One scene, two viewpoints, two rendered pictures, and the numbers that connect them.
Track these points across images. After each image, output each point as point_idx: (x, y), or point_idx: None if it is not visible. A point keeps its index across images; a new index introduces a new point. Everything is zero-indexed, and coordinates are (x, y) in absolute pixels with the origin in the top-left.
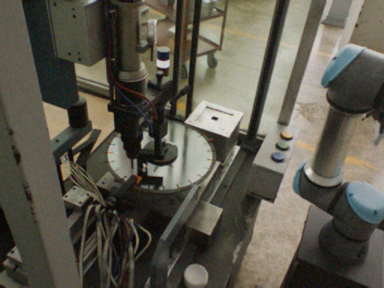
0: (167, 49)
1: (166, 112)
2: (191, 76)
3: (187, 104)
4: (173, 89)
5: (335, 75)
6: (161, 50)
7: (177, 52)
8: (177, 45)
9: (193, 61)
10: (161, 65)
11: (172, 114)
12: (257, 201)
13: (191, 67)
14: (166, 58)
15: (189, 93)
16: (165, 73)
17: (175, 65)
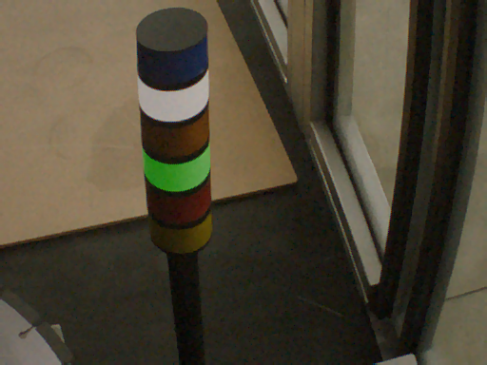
0: (182, 40)
1: (362, 283)
2: (433, 215)
3: (407, 318)
4: (393, 216)
5: None
6: (151, 31)
7: (413, 65)
8: (414, 35)
9: (444, 152)
10: (141, 99)
11: (378, 310)
12: None
13: (438, 178)
14: (156, 76)
15: (418, 279)
16: (158, 143)
17: (405, 118)
